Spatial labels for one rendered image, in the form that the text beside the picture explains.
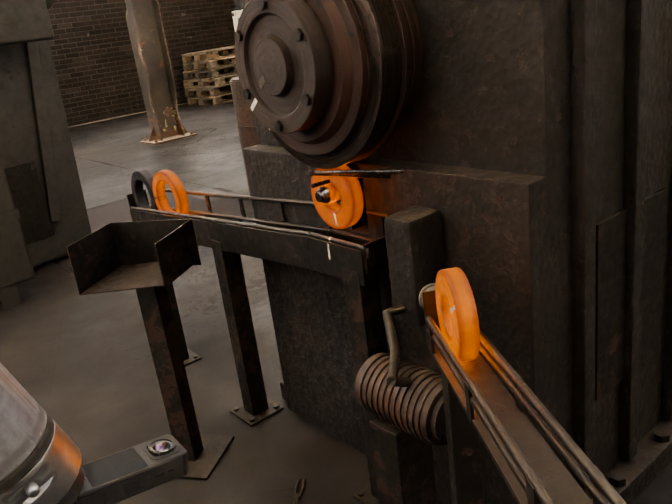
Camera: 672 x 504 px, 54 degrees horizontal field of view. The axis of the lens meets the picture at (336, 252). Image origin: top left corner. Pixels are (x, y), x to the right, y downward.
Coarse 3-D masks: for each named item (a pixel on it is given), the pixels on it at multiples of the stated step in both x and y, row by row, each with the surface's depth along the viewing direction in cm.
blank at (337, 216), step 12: (336, 168) 148; (348, 168) 149; (312, 180) 157; (336, 180) 150; (348, 180) 147; (312, 192) 158; (348, 192) 148; (360, 192) 148; (324, 204) 156; (336, 204) 157; (348, 204) 149; (360, 204) 149; (324, 216) 158; (336, 216) 154; (348, 216) 150; (360, 216) 151; (336, 228) 155
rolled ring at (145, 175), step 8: (136, 176) 237; (144, 176) 232; (152, 176) 233; (136, 184) 241; (136, 192) 243; (152, 192) 231; (136, 200) 244; (144, 200) 245; (152, 200) 233; (152, 208) 235
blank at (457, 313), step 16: (448, 272) 108; (448, 288) 107; (464, 288) 105; (448, 304) 114; (464, 304) 104; (448, 320) 114; (464, 320) 103; (448, 336) 112; (464, 336) 104; (464, 352) 106
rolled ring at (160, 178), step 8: (160, 176) 222; (168, 176) 218; (176, 176) 219; (152, 184) 229; (160, 184) 227; (168, 184) 219; (176, 184) 218; (160, 192) 229; (176, 192) 217; (184, 192) 218; (160, 200) 229; (176, 200) 219; (184, 200) 218; (160, 208) 230; (168, 208) 230; (176, 208) 221; (184, 208) 219
